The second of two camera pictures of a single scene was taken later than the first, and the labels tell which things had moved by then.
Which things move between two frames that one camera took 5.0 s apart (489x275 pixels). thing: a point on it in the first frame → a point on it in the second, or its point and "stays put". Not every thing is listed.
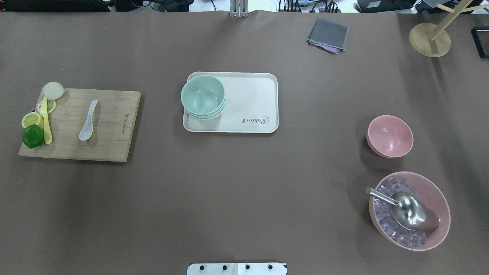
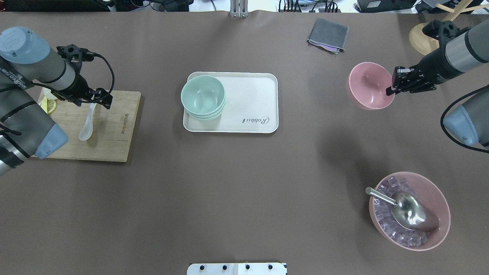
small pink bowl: (389, 136) → (366, 84)
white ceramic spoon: (86, 133) stays put
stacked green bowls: (203, 97) stays put
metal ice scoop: (409, 212) stays put
